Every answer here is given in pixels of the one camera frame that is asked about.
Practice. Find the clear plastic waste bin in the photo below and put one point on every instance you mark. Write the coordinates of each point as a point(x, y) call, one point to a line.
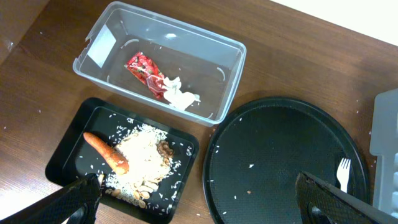
point(207, 64)

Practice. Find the red snack wrapper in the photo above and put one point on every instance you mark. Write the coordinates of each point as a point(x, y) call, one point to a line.
point(147, 72)

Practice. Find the orange carrot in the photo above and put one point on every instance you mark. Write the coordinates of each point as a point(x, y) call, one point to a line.
point(113, 158)

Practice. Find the white plastic fork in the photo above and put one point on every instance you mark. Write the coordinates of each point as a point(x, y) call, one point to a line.
point(342, 174)

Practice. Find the round black tray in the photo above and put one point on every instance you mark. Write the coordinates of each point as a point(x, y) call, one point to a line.
point(257, 152)

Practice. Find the black rectangular tray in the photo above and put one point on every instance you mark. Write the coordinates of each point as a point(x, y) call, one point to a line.
point(74, 158)

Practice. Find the grey dishwasher rack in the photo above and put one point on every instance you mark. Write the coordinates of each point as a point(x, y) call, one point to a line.
point(383, 145)

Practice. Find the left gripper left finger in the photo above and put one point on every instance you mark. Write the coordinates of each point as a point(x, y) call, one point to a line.
point(75, 203)

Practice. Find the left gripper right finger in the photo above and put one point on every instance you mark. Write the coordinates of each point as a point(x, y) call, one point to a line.
point(321, 202)

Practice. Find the food leftovers pile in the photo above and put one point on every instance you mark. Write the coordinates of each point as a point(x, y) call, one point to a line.
point(151, 160)

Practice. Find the white tissue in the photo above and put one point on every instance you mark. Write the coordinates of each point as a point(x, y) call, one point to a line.
point(175, 96)

